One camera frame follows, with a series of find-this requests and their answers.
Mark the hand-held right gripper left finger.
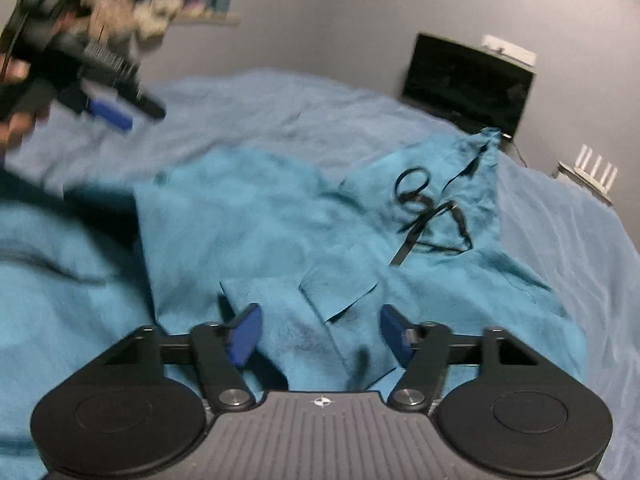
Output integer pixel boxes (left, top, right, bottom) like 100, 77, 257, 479
92, 303, 264, 414

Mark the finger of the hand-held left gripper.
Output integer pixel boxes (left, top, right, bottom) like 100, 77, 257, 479
117, 77, 168, 122
75, 87, 136, 134

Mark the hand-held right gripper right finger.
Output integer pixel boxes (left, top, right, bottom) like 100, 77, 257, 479
379, 304, 550, 414

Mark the teal garment with black drawstring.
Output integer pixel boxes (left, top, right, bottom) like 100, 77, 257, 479
132, 127, 588, 393

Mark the person's left hand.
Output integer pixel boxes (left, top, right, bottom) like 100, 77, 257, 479
0, 57, 52, 157

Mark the beige plush toy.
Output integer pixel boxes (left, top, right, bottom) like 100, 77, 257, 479
80, 0, 138, 48

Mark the white plush toy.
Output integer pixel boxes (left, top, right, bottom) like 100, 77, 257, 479
132, 0, 183, 41

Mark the white window sill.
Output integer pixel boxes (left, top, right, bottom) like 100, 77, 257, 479
170, 9, 242, 26

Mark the light blue bed blanket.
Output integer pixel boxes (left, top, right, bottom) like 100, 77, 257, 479
0, 70, 640, 480

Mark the white router with antennas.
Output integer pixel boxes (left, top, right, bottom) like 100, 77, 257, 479
552, 144, 620, 207

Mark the black laptop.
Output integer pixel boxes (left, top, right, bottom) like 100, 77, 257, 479
400, 32, 537, 141

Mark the white wall socket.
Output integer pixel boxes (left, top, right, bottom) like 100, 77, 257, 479
481, 34, 538, 67

